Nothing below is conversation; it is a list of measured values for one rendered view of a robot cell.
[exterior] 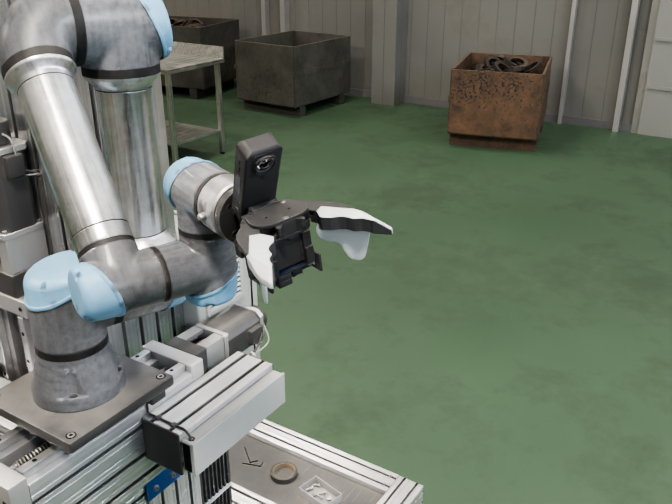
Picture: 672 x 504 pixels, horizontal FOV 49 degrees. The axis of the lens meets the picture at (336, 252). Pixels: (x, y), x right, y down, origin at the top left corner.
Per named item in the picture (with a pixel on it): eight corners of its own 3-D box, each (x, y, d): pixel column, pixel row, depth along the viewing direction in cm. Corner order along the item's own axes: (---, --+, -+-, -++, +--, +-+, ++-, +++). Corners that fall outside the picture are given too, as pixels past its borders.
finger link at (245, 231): (280, 265, 74) (284, 227, 82) (277, 250, 73) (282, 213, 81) (234, 270, 75) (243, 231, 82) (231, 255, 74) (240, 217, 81)
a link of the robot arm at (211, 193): (244, 166, 92) (186, 186, 88) (263, 175, 88) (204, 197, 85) (254, 219, 95) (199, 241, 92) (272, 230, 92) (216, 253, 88)
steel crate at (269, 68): (352, 101, 860) (353, 35, 830) (299, 120, 776) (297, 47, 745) (291, 92, 904) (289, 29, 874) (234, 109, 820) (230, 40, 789)
